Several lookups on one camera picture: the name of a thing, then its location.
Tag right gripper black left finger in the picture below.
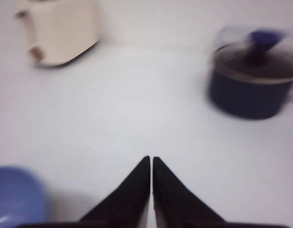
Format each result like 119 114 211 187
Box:
19 156 150 228

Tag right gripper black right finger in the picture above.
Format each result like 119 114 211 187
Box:
153 157 284 228

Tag blue bowl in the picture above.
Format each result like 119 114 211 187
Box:
0 166 48 228

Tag dark blue saucepan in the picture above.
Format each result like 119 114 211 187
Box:
208 66 293 119

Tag glass pot lid blue knob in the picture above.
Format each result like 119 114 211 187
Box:
213 29 293 85

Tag cream white toaster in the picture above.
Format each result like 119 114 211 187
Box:
15 0 100 67

